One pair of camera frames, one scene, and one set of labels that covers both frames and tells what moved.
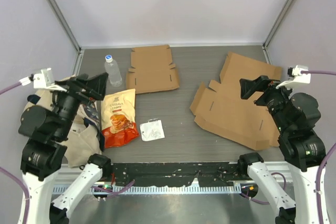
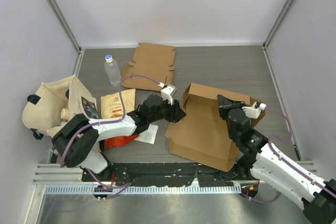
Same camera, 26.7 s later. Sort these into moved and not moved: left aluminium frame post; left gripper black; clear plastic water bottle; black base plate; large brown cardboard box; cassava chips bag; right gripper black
Moved: right gripper black; left gripper black; large brown cardboard box
Not moved: clear plastic water bottle; black base plate; left aluminium frame post; cassava chips bag
